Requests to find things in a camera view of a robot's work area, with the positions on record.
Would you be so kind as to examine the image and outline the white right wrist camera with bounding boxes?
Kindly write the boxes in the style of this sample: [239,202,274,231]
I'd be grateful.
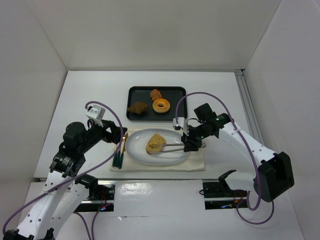
[172,117,189,136]

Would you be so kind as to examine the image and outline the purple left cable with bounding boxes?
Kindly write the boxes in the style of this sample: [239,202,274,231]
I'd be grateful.
[0,101,123,240]

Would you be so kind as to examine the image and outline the brown chocolate croissant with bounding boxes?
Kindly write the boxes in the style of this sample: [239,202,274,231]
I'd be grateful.
[127,101,149,115]

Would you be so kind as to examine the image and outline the steel serving tongs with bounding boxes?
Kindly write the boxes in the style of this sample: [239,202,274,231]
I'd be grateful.
[149,142,207,154]

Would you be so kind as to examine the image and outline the sliced seeded bread loaf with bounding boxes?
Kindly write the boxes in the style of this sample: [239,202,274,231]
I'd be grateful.
[145,133,166,155]

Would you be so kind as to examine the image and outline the gold spoon green handle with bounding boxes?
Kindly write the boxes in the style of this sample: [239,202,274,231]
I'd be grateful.
[112,134,128,169]

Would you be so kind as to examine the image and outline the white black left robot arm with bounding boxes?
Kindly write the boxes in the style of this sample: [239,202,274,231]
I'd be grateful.
[2,120,128,240]

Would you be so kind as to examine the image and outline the black baking tray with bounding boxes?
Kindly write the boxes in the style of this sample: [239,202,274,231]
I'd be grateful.
[126,86,188,122]

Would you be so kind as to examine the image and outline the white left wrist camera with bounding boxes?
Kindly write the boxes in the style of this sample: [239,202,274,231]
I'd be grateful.
[86,104,106,127]

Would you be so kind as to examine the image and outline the orange-brown pastry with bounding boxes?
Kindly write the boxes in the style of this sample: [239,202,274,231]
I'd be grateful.
[149,89,163,101]

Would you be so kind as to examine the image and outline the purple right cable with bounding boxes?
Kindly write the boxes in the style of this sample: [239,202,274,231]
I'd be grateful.
[174,91,275,225]

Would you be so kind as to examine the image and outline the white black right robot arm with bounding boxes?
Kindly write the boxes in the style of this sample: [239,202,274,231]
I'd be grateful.
[173,103,295,203]

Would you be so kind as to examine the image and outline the gold knife green handle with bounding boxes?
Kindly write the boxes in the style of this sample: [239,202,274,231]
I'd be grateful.
[116,133,129,169]

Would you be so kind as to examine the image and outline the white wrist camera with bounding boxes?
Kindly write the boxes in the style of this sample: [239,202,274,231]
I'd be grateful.
[172,117,189,136]
[86,104,106,127]

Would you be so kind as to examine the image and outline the orange glazed bagel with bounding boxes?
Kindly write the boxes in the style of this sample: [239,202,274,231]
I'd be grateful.
[152,98,171,114]

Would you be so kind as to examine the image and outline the gold fork green handle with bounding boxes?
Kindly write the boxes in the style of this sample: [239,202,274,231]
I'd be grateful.
[113,141,124,168]

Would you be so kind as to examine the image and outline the pale blue oval plate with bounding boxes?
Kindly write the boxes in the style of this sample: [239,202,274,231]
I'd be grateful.
[125,128,187,166]

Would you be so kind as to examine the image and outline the cream cloth placemat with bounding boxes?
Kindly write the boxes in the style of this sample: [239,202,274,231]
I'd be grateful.
[109,127,206,172]

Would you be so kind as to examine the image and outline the purple cable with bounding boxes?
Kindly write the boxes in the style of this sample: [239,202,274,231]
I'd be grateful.
[174,91,275,225]
[0,101,123,240]

